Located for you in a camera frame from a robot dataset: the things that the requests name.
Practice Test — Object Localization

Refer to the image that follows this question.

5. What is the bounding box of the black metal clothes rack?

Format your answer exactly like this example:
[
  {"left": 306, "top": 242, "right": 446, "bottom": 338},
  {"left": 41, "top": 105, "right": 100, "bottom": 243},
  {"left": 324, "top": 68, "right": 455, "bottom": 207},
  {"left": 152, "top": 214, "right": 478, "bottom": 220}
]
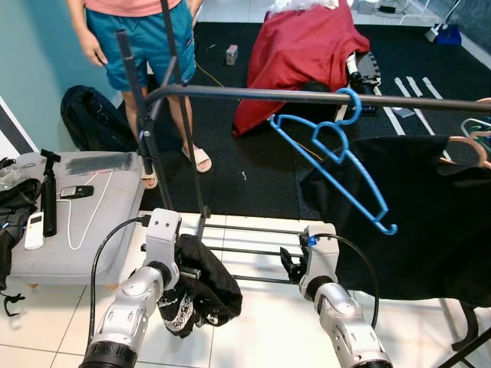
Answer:
[{"left": 114, "top": 0, "right": 491, "bottom": 368}]

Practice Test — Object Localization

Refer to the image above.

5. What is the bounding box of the pink plastic hanger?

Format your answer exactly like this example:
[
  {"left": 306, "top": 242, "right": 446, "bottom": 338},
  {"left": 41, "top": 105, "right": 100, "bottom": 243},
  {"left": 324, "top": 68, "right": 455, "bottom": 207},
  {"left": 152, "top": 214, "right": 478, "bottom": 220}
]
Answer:
[{"left": 447, "top": 98, "right": 491, "bottom": 169}]

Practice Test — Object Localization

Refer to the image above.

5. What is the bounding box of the light green plastic hanger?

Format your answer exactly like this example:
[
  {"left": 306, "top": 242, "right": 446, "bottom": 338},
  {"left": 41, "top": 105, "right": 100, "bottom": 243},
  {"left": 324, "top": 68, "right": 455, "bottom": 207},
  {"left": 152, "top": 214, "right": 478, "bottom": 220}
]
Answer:
[{"left": 460, "top": 115, "right": 491, "bottom": 140}]

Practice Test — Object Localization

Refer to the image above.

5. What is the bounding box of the person in teal shorts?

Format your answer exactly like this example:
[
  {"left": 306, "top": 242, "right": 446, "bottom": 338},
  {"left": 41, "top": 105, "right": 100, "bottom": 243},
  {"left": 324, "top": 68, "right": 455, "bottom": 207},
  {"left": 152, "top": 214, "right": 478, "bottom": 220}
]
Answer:
[{"left": 65, "top": 0, "right": 213, "bottom": 190}]

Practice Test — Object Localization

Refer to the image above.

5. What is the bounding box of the black fabric bag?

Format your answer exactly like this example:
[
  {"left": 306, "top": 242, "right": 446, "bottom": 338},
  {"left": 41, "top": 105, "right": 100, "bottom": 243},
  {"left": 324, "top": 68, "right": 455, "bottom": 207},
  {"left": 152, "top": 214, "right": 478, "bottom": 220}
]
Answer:
[{"left": 0, "top": 157, "right": 39, "bottom": 319}]

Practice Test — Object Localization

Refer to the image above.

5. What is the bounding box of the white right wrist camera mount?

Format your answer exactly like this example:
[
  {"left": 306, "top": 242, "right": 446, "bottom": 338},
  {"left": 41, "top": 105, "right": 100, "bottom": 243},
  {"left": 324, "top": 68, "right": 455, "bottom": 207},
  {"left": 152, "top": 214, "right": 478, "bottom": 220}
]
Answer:
[{"left": 303, "top": 224, "right": 338, "bottom": 281}]

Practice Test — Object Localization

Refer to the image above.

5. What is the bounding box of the blue stand base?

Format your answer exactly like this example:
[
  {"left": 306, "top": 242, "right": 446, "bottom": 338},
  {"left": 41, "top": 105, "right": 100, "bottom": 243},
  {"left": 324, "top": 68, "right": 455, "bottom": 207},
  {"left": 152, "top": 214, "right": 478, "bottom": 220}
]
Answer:
[{"left": 437, "top": 23, "right": 463, "bottom": 45}]

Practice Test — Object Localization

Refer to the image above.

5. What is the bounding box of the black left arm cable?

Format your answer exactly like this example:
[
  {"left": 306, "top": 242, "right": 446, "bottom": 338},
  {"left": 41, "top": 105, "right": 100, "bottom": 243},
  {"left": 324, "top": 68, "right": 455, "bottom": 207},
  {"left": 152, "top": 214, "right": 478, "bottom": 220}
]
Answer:
[{"left": 88, "top": 216, "right": 154, "bottom": 346}]

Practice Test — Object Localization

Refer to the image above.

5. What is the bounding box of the white remote control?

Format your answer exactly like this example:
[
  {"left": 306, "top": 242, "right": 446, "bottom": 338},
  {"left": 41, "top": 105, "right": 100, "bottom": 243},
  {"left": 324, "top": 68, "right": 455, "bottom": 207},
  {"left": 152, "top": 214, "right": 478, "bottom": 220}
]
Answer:
[{"left": 23, "top": 212, "right": 45, "bottom": 251}]

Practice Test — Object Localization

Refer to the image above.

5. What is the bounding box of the tall black bottle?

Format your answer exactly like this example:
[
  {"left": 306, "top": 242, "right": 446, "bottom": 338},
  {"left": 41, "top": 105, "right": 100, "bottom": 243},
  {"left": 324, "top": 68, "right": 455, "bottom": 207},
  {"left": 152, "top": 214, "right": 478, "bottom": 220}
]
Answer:
[{"left": 38, "top": 149, "right": 61, "bottom": 238}]

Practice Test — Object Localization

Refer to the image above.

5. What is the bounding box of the black backpack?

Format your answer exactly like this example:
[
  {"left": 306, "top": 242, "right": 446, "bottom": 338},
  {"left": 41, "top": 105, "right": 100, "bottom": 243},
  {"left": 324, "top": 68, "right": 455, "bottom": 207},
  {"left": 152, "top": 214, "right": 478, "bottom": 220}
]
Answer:
[{"left": 61, "top": 84, "right": 139, "bottom": 153}]

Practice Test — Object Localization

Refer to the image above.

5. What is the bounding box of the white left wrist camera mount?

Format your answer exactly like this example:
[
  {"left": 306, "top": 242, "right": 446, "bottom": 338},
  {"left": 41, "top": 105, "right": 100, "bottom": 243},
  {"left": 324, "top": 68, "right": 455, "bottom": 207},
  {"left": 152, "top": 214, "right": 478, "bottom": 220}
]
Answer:
[{"left": 142, "top": 209, "right": 183, "bottom": 273}]

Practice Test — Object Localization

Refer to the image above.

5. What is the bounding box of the black and white machine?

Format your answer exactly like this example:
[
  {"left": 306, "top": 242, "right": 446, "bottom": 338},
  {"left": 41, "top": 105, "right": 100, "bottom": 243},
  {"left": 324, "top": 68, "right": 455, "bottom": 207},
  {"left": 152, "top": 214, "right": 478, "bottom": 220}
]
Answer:
[{"left": 345, "top": 50, "right": 382, "bottom": 97}]

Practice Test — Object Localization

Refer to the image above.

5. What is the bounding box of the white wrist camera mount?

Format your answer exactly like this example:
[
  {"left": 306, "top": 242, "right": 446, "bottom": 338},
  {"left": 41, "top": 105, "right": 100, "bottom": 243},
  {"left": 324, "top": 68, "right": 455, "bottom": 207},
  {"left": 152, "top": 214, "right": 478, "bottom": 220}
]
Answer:
[
  {"left": 303, "top": 224, "right": 338, "bottom": 281},
  {"left": 142, "top": 209, "right": 183, "bottom": 273}
]

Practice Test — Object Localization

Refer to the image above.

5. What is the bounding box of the plain black collared shirt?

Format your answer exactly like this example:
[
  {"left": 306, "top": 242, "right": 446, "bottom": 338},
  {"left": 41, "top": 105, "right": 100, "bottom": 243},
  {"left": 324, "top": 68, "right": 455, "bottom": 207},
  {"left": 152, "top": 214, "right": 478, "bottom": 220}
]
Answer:
[{"left": 298, "top": 134, "right": 491, "bottom": 309}]

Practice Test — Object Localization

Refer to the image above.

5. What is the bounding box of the blue plastic hanger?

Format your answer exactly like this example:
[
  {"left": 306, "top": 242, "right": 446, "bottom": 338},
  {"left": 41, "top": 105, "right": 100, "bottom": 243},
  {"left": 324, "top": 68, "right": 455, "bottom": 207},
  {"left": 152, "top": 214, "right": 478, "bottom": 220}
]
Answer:
[{"left": 269, "top": 87, "right": 398, "bottom": 236}]

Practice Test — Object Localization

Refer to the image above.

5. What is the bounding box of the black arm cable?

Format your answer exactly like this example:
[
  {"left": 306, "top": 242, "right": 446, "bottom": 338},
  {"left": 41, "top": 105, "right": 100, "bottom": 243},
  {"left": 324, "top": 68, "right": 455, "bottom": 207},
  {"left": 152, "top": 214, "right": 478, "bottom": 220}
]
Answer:
[
  {"left": 305, "top": 232, "right": 382, "bottom": 330},
  {"left": 88, "top": 216, "right": 154, "bottom": 346}
]

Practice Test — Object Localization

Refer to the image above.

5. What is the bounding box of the beige slide sandal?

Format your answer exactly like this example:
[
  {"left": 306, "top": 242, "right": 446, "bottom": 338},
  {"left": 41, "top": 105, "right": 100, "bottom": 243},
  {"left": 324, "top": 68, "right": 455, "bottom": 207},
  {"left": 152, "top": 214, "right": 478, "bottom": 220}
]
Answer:
[
  {"left": 140, "top": 165, "right": 160, "bottom": 190},
  {"left": 183, "top": 146, "right": 213, "bottom": 174}
]

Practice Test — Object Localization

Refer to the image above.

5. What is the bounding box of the black phone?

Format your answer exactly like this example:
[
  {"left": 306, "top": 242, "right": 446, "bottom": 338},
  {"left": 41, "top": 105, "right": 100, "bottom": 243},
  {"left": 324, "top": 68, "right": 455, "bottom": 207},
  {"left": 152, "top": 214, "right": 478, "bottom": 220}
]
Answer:
[{"left": 60, "top": 185, "right": 94, "bottom": 200}]

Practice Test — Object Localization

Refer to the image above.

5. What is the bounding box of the red cloth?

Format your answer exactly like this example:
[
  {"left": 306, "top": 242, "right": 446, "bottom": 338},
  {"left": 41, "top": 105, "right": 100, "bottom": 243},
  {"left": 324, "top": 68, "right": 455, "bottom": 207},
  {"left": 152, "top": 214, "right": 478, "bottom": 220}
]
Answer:
[{"left": 232, "top": 0, "right": 371, "bottom": 137}]

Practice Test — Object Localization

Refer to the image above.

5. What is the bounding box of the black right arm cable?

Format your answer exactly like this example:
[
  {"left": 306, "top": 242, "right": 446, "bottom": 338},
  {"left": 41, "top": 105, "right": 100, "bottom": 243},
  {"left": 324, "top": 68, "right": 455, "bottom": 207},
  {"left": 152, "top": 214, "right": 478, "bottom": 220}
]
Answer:
[{"left": 305, "top": 232, "right": 382, "bottom": 330}]

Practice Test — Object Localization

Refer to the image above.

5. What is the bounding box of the black printed shirt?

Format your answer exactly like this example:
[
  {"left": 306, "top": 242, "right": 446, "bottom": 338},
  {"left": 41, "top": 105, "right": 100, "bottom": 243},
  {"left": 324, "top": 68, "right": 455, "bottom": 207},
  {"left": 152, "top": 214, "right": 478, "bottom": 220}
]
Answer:
[{"left": 157, "top": 234, "right": 244, "bottom": 338}]

